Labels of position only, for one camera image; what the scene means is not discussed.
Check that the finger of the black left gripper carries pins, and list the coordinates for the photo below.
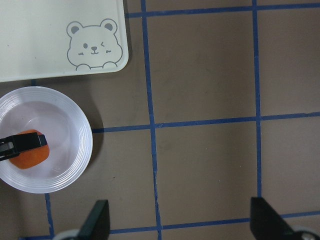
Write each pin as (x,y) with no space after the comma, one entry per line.
(13,145)

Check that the cream bear tray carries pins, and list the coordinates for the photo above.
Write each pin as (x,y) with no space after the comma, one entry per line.
(55,38)

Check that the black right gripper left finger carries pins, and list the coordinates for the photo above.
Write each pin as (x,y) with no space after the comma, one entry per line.
(97,224)

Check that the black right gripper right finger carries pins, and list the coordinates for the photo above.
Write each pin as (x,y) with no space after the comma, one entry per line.
(266,223)

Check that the orange fruit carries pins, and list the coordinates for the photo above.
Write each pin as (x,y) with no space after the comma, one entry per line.
(31,158)

